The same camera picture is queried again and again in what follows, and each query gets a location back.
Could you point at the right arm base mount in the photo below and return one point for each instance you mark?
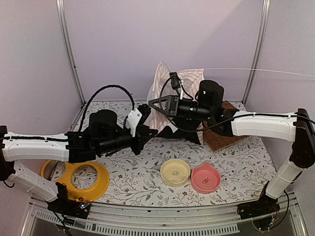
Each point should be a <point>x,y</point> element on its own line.
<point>264,205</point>

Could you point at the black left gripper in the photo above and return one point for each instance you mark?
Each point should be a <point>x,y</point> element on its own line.
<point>145,133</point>

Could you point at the cream pet bowl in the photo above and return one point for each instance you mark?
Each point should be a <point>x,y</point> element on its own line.
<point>175,172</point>

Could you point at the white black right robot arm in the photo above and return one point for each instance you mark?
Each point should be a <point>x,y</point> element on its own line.
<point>295,128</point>

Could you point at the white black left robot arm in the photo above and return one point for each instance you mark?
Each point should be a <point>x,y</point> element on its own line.
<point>71,147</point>

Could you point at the left aluminium frame post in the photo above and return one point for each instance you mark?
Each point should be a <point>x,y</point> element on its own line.
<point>68,50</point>

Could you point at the yellow double bowl holder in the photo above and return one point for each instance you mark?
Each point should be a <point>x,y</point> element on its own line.
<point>84,181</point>

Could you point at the right aluminium frame post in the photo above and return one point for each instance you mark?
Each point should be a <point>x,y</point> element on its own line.
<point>258,49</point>

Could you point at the pink striped pet tent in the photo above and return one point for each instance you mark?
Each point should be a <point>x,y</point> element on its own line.
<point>174,127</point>

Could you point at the aluminium frame post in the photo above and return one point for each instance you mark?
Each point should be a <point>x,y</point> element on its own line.
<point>68,50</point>
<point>258,49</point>

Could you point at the brown woven mat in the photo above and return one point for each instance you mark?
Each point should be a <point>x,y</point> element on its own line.
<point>216,142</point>

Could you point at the aluminium front rail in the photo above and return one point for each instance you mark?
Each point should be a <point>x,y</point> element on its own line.
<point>219,220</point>

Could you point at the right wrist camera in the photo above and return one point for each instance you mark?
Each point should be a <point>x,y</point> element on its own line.
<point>176,84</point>

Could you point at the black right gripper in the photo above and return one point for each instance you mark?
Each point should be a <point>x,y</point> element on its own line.
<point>173,105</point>

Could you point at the white tent pole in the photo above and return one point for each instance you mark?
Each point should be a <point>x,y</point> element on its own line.
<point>262,70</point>

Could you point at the pink pet bowl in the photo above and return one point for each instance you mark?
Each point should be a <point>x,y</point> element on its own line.
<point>205,179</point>

